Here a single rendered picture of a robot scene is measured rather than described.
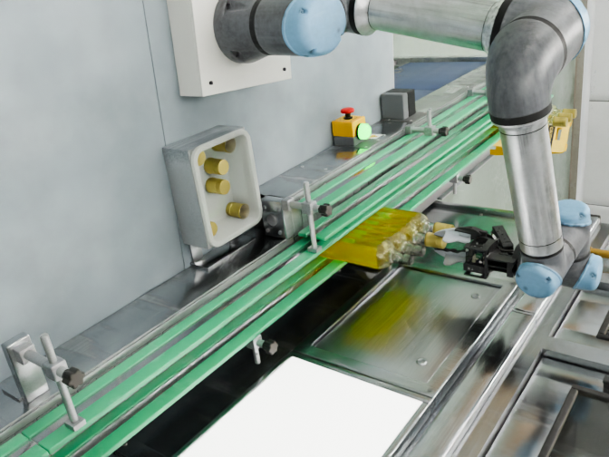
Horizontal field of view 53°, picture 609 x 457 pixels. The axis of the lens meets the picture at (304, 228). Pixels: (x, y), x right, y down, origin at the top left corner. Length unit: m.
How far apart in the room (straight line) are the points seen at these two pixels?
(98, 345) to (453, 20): 0.86
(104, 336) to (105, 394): 0.16
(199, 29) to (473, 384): 0.87
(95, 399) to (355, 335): 0.58
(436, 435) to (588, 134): 6.48
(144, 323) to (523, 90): 0.78
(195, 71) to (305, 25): 0.26
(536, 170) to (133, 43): 0.77
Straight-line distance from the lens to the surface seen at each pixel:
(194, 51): 1.27
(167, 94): 1.30
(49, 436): 1.05
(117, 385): 1.11
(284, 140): 1.58
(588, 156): 7.52
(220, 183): 1.33
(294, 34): 1.17
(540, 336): 1.42
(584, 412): 1.28
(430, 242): 1.48
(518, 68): 1.01
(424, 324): 1.41
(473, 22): 1.15
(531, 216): 1.11
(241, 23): 1.25
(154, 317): 1.22
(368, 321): 1.43
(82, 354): 1.18
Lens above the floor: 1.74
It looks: 36 degrees down
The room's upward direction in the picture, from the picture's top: 101 degrees clockwise
